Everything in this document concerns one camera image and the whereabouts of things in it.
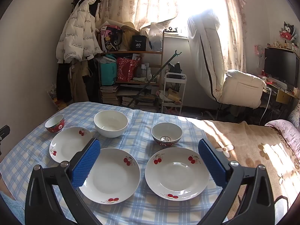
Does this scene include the dark hanging clothes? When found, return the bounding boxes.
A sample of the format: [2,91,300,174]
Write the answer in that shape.
[56,61,73,102]

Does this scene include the black box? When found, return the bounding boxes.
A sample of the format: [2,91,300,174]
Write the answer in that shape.
[132,35,148,51]

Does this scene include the row of small ornaments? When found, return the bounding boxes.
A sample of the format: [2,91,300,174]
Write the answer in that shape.
[267,40,296,50]

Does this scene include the pile of papers and books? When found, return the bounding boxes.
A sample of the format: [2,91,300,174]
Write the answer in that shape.
[121,88,160,112]

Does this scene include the light blue fleece cloth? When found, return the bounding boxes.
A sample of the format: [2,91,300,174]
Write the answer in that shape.
[0,191,25,224]

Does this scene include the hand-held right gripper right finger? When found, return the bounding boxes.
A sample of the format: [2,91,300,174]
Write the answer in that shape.
[198,139,276,225]

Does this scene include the white plastic bag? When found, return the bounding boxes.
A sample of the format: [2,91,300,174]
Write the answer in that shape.
[148,22,164,52]

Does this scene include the white rolling cart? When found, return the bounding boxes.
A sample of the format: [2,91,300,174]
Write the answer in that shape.
[160,73,187,114]

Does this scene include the white padded chair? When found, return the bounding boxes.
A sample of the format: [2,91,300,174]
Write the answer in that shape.
[217,69,266,109]

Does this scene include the black monitor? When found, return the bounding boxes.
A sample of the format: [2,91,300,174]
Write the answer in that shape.
[264,47,298,89]

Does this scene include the group of small bottles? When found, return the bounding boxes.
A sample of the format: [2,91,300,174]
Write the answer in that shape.
[133,62,162,81]

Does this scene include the red patterned bowl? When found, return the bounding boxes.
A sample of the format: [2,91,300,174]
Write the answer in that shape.
[151,122,183,148]
[45,114,65,134]

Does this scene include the floral curtain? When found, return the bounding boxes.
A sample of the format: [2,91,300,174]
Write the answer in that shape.
[98,0,248,73]

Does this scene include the white puffer jacket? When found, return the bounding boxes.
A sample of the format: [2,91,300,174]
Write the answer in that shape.
[56,0,104,62]

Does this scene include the stack of books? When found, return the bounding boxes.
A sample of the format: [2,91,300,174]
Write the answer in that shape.
[100,85,121,105]

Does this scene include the clear plastic bag of goods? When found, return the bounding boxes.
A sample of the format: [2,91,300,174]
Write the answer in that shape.
[47,83,60,110]

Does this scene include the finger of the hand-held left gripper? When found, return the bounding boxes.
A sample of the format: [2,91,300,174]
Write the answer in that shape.
[0,125,11,143]

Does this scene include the blue plaid cloth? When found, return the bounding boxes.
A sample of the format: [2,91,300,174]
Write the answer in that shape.
[0,102,229,225]

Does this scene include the beige hanging trousers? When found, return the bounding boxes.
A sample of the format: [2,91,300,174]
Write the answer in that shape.
[68,60,91,104]

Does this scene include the black and white plush toy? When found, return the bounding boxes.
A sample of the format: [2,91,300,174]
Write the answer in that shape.
[280,22,298,41]

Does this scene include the long clothes pole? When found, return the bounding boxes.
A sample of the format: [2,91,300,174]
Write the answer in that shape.
[128,50,182,108]

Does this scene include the cluttered desk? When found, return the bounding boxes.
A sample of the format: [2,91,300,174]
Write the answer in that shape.
[260,75,300,125]

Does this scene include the colourful printed bag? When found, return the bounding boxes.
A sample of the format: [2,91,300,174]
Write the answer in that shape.
[100,25,123,52]

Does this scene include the wooden shelf rack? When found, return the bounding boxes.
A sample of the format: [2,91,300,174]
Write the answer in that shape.
[97,31,164,113]

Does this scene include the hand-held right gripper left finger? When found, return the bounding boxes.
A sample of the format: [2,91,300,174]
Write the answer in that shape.
[25,138,102,225]

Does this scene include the plain white bowl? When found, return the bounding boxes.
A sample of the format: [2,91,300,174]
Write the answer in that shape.
[94,110,128,138]

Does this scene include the straw hat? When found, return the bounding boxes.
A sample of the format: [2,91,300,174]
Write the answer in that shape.
[122,22,141,51]

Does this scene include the red patterned bag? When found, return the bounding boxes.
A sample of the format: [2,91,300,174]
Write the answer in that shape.
[116,57,141,82]

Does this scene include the pink printed quilt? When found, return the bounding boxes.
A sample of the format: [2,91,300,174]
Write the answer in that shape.
[265,103,300,164]

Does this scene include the black bag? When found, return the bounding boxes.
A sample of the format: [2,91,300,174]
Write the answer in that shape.
[167,62,182,75]

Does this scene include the teal shopping bag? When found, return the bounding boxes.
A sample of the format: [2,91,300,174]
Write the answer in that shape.
[100,55,118,86]

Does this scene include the white cable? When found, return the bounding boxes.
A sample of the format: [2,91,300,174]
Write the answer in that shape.
[259,88,272,126]

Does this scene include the tan paper package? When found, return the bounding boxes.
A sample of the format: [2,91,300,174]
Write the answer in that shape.
[167,88,182,104]

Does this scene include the white cherry print plate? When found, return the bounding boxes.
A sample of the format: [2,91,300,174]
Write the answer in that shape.
[78,148,140,205]
[49,127,93,163]
[145,147,210,201]

